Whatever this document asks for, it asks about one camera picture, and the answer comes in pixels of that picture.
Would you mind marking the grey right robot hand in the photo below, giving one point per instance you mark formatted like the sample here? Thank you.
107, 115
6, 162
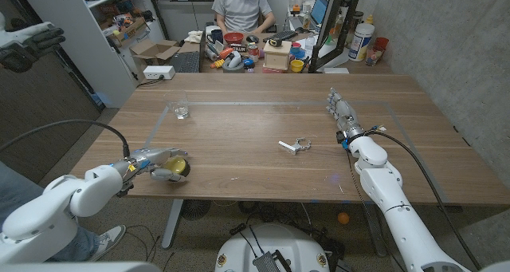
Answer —
346, 114

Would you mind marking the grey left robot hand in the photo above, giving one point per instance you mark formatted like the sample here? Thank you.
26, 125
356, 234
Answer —
147, 158

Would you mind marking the yellow button black base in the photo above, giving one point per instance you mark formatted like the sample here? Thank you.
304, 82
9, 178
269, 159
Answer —
179, 166

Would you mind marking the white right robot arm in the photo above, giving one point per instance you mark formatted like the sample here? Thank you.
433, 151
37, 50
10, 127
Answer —
386, 188

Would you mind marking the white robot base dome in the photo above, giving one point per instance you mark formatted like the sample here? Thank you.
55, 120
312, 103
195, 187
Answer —
275, 240

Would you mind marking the clear glass cup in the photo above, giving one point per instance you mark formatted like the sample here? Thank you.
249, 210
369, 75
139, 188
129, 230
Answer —
181, 111

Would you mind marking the yellow cup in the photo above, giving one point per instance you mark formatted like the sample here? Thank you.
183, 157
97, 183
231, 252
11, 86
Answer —
296, 65

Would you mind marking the red plastic cup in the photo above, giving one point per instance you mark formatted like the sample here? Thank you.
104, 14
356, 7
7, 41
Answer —
381, 42

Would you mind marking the orange hand tool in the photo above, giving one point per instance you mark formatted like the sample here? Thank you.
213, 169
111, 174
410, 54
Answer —
225, 53

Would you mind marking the white flat pad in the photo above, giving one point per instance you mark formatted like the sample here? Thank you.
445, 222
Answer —
336, 70

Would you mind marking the printed drinking glass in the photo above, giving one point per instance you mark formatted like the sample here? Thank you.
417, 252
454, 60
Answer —
373, 56

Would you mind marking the round black floor fan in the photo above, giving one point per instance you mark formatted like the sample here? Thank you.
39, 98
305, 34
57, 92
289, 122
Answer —
195, 209

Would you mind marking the grey table leg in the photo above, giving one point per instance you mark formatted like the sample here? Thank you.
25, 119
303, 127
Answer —
172, 224
372, 232

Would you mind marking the white plastic canister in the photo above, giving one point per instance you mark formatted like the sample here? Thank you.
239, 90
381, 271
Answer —
360, 42

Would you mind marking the white power strip box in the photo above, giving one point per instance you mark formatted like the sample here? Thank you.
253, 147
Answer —
158, 72

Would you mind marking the small wooden drawer box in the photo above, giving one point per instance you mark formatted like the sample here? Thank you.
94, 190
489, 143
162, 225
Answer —
277, 56

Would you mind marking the black computer monitor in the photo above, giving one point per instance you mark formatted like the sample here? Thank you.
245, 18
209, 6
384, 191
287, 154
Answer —
330, 20

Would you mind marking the dark glass jar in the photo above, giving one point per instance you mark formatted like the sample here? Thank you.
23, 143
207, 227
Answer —
358, 18

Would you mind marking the yellow squeeze bottle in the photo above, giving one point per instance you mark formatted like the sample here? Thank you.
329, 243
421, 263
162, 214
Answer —
369, 19

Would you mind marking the yellow black tape measure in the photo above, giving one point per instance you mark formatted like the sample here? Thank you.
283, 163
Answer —
275, 42

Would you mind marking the black desktop keyboard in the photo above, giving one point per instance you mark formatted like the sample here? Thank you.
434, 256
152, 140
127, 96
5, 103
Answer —
283, 35

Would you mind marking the orange ball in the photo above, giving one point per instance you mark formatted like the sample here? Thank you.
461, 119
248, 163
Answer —
344, 218

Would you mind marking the black keyboard beside cardboard box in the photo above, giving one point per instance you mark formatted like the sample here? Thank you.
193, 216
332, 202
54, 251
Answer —
187, 61

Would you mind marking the open laptop blue screen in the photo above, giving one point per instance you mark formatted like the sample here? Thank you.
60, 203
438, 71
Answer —
320, 9

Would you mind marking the open empty cardboard box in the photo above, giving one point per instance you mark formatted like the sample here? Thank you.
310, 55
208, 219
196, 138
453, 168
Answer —
153, 48

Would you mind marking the red labelled tin can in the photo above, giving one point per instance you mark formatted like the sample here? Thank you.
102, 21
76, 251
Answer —
253, 52

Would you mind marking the black computer mouse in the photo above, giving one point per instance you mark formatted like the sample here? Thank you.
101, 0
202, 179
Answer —
252, 38

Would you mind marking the grey round holder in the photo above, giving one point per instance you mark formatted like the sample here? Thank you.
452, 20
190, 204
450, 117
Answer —
233, 64

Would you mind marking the red black labelled box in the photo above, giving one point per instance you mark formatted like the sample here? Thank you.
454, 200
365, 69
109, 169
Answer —
238, 48

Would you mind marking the white robot torso edge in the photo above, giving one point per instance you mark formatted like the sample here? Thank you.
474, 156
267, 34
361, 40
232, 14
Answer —
79, 267

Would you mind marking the cardboard box with clutter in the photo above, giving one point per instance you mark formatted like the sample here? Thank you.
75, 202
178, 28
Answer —
131, 30

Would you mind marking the white folded cloth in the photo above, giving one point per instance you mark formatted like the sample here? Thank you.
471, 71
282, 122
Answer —
194, 36

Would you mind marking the white shelf unit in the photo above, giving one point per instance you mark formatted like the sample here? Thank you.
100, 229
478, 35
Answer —
79, 44

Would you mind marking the standing person blue jeans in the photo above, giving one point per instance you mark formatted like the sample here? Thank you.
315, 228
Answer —
16, 184

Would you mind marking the red bowl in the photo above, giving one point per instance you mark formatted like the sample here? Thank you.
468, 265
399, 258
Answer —
233, 37

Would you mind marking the navy blue mug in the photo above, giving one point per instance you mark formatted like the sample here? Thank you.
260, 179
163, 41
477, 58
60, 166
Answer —
217, 36

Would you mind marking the seated person grey t-shirt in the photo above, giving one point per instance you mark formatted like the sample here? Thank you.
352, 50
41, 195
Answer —
241, 9

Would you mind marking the grey finned module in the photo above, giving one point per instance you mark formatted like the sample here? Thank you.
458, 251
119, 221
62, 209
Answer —
267, 263

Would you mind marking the black and white glove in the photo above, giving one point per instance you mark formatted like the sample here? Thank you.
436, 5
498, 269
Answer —
28, 34

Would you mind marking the silver metal bracket part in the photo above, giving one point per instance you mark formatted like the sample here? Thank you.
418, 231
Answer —
294, 146

